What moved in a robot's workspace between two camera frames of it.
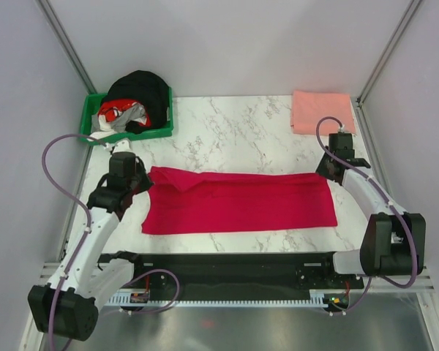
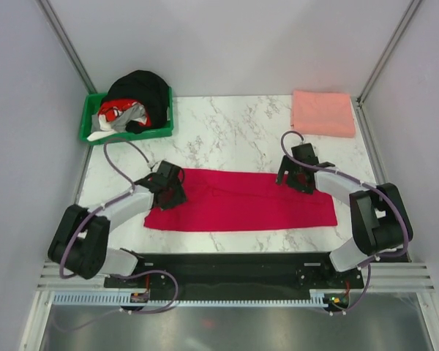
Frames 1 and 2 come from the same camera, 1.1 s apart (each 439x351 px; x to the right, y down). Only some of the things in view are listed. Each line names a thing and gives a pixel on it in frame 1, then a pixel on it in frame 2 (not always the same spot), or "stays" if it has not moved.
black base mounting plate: (233, 273) stays
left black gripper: (146, 183) to (179, 198)
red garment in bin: (112, 110) stays
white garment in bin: (106, 129) stays
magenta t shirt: (181, 199) stays
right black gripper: (321, 168) to (286, 164)
